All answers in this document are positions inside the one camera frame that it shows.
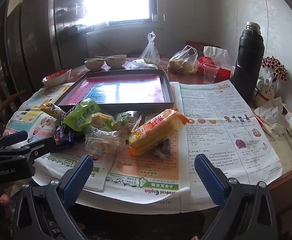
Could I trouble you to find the crumpled white tissue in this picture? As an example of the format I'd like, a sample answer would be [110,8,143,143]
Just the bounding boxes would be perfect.
[254,97,290,136]

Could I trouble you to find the small beige bowl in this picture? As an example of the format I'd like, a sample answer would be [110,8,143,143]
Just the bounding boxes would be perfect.
[84,58,105,71]

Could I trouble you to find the plastic bag with yellow food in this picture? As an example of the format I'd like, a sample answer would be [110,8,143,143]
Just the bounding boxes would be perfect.
[167,45,199,74]

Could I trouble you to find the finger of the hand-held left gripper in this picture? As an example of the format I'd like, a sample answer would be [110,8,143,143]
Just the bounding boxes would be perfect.
[0,130,29,152]
[0,137,57,164]

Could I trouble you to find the orange cracker packet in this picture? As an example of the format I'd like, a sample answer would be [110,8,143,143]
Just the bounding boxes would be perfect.
[128,108,189,155]

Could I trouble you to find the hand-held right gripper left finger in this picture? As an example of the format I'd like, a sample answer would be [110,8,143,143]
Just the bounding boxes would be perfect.
[12,154,94,240]

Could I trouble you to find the shallow grey box pink lining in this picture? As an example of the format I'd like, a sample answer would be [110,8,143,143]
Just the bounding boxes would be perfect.
[54,69,174,112]

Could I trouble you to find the wooden chair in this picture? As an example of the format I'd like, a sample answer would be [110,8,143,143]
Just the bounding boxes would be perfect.
[0,89,27,131]
[185,40,207,53]

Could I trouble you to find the crumpled clear plastic bag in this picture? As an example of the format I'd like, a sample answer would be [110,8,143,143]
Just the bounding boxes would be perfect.
[124,59,158,71]

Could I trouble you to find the dark refrigerator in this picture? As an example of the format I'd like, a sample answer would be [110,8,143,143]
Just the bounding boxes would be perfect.
[6,0,89,95]

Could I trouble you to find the large beige bowl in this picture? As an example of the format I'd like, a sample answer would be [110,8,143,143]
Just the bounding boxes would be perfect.
[104,54,127,68]

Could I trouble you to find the clear plastic snack packet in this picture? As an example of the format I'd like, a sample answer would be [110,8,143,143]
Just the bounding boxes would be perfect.
[85,127,127,156]

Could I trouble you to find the white text newspaper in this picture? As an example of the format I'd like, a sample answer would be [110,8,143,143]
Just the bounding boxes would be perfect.
[178,80,284,213]

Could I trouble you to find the knotted clear plastic bag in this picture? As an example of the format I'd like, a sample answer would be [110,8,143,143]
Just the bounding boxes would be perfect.
[139,31,161,66]

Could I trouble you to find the orange page newspaper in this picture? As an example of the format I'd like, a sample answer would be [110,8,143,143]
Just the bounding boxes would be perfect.
[75,130,194,214]

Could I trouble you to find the clear plastic cup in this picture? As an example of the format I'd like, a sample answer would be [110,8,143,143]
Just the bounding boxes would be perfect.
[202,63,220,85]

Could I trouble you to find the black thermos bottle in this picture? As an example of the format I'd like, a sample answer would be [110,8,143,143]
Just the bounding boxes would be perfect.
[231,21,265,103]

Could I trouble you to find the red tissue pack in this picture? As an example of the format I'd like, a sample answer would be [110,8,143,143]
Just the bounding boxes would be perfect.
[197,46,233,81]

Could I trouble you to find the red white artificial flowers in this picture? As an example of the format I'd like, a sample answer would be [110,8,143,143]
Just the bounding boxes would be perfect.
[262,56,287,81]

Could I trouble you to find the dark purple snack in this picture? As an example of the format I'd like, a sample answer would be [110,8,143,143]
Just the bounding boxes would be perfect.
[153,140,172,158]

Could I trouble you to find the small yellow green snack packet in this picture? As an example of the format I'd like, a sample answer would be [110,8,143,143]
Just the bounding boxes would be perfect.
[90,112,116,130]

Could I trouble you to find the wrapped disposable chopsticks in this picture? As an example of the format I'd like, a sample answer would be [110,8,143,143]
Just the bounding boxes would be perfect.
[254,112,271,136]

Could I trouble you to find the yellow brown striped snack packet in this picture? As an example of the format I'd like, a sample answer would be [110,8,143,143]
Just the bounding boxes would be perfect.
[39,102,67,123]

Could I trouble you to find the beige rabbit figurine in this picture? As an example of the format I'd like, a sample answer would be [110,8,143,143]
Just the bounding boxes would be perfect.
[255,78,278,108]

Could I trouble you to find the red patterned bowl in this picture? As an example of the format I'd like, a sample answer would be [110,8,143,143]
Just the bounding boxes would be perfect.
[41,68,72,87]

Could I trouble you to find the blue sandwich cookie packet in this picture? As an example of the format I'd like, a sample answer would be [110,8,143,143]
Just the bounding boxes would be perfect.
[53,125,77,146]

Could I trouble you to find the colourful cartoon newspaper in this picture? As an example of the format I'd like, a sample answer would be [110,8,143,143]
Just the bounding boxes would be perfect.
[4,84,111,193]

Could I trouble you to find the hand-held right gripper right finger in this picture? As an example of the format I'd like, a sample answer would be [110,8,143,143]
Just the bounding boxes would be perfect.
[194,154,278,240]

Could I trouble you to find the window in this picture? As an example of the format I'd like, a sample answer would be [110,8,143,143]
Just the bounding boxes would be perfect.
[80,0,159,27]

